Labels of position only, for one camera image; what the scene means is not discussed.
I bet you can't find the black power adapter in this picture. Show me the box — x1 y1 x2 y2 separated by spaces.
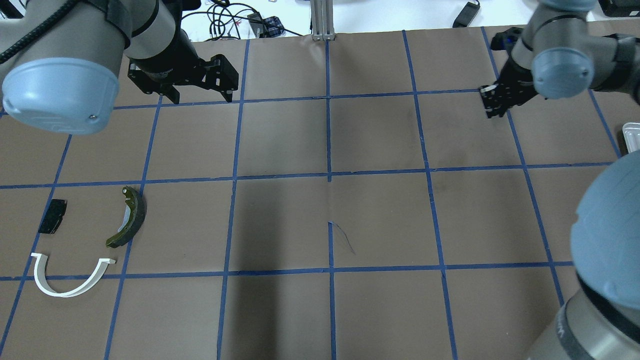
452 0 482 28

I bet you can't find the olive brake shoe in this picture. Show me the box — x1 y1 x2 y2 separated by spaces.
105 186 147 248

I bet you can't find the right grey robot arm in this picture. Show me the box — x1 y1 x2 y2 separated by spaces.
479 0 640 360

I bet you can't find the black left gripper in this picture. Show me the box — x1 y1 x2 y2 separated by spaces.
126 35 239 104

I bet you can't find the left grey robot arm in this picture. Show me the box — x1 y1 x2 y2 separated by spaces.
1 0 239 135

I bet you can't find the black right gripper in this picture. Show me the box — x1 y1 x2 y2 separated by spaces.
478 59 538 119

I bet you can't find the aluminium frame post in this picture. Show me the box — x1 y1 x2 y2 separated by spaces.
309 0 336 41

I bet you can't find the black brake pad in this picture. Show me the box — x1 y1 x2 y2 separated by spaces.
38 198 67 235

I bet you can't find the white curved plastic part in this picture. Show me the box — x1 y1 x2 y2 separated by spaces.
30 252 117 299

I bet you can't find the ribbed metal tray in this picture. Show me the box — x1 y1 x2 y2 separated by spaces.
621 121 640 154

